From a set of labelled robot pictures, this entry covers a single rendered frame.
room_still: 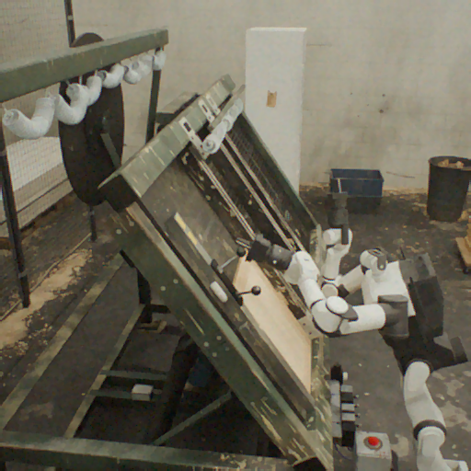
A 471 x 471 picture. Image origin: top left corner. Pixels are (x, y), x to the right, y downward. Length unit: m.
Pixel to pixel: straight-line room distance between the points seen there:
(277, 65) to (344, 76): 1.59
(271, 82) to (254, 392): 4.52
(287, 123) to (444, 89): 2.29
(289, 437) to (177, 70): 6.23
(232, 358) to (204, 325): 0.15
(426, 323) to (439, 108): 5.47
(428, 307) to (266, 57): 4.20
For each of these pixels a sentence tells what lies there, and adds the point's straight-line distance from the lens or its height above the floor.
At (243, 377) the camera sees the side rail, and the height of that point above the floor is 1.21.
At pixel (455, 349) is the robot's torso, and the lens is 2.55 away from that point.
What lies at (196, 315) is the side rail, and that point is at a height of 1.45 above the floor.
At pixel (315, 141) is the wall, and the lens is 7.64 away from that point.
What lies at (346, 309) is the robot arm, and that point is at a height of 1.40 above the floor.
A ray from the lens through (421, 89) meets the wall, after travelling 7.57.
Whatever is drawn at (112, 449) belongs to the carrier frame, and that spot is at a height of 0.79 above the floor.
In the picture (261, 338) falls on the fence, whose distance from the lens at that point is 2.17.
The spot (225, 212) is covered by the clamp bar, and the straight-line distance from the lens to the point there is 2.47.
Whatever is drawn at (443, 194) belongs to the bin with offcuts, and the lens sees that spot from 6.76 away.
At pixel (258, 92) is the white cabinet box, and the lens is 6.15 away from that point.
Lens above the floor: 2.42
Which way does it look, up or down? 23 degrees down
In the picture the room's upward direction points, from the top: straight up
